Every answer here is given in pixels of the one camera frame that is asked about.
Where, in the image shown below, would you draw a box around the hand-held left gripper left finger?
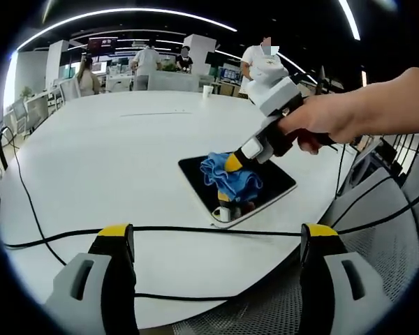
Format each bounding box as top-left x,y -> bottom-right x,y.
43,223 -> 140,335

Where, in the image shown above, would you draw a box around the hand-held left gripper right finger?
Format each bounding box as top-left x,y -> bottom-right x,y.
299,223 -> 388,335

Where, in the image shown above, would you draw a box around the blue cleaning cloth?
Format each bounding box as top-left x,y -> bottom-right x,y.
199,151 -> 263,204

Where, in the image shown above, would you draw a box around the square black mirror white frame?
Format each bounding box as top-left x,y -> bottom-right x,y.
177,153 -> 298,230

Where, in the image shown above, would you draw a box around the person's right hand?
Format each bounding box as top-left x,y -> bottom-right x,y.
277,92 -> 357,156

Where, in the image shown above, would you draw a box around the grey mesh chair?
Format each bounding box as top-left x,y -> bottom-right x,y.
172,167 -> 419,335

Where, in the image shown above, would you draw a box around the hanging red screen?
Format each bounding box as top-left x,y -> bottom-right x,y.
87,37 -> 119,57

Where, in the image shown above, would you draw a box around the black cable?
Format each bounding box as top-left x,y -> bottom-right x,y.
1,225 -> 303,251
334,142 -> 347,200
132,261 -> 303,302

